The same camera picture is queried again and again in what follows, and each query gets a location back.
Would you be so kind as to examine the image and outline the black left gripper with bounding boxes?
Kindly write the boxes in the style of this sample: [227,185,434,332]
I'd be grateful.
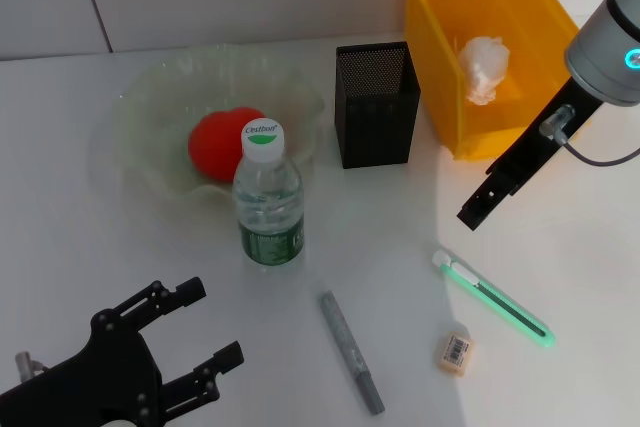
[0,276,246,427]

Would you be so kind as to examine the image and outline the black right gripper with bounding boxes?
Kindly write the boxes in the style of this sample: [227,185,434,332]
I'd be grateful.
[456,78,606,232]

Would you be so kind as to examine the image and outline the clear water bottle green label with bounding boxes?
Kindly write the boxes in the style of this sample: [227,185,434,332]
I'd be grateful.
[232,118,306,268]

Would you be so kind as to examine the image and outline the white paper ball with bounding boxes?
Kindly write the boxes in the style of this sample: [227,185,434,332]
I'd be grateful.
[457,35,511,107]

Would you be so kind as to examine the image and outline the red-orange fruit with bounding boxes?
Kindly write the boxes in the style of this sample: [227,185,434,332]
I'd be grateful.
[188,106,269,183]

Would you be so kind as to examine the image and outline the green and white pen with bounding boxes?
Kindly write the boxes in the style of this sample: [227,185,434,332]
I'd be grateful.
[432,249,556,349]

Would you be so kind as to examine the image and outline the black mesh pen holder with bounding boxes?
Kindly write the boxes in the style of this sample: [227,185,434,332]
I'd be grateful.
[333,41,421,169]

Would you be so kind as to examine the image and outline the grey marker pen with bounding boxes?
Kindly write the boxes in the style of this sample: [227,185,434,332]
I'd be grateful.
[318,289,387,416]

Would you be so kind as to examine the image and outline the small beige eraser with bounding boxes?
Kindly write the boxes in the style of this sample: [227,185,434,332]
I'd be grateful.
[438,334,475,374]

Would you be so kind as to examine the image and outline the wavy clear glass fruit bowl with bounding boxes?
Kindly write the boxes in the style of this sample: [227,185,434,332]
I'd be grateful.
[112,44,326,198]

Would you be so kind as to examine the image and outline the yellow plastic bin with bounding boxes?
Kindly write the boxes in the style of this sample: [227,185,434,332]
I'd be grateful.
[402,0,596,163]

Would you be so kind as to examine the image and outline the left gripper cable with plug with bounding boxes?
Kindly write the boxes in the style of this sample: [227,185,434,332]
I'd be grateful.
[13,351,46,383]

